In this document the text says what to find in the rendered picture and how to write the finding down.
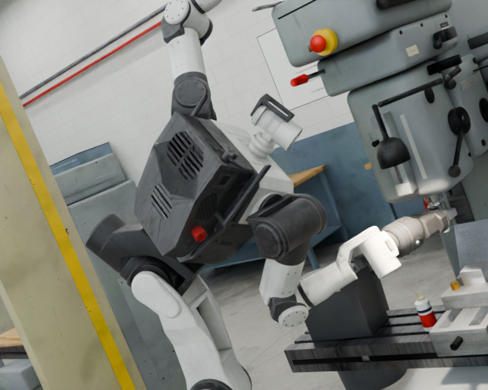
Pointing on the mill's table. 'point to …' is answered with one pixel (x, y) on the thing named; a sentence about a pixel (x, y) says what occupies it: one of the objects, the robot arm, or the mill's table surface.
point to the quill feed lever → (459, 118)
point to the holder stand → (348, 310)
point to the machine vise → (471, 327)
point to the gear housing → (383, 55)
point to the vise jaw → (474, 295)
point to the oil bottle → (425, 313)
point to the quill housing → (412, 131)
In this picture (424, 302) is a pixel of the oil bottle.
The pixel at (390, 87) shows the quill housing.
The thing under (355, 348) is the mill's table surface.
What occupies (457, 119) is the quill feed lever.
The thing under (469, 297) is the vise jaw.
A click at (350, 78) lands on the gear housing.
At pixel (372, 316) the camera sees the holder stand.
